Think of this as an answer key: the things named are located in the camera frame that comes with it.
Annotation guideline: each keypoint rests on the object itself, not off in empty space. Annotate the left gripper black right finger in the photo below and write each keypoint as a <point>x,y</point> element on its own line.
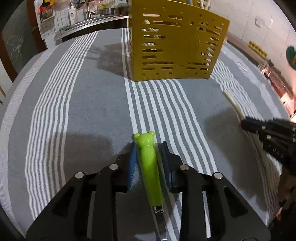
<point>212,208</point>

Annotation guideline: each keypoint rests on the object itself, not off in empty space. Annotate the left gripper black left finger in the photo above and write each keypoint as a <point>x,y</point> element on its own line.
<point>85,208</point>

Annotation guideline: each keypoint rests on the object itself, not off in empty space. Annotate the white soap bottle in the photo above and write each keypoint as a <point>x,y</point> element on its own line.
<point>72,15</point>

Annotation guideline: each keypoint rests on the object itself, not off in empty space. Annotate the pale chopstick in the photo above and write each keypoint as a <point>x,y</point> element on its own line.
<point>255,139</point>

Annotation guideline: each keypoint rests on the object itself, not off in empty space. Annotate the dark glass wooden door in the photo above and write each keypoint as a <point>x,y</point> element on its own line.
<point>20,35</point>

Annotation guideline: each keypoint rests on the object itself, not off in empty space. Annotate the yellow egg tray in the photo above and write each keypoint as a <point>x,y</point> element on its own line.
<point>257,49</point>

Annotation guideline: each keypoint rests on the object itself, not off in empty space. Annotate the green bear-handle utensil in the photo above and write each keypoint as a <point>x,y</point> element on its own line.
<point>150,173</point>

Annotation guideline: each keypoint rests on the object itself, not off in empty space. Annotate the white wall socket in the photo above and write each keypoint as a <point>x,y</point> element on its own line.
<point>259,21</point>

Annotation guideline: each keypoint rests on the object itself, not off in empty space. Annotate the yellow perforated utensil caddy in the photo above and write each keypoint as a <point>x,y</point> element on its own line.
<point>173,40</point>

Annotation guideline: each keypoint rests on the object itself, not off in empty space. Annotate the steel kitchen sink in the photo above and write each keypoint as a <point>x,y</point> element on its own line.
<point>91,25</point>

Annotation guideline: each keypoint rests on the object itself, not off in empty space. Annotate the steel faucet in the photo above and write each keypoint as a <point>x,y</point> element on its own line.
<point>89,12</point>

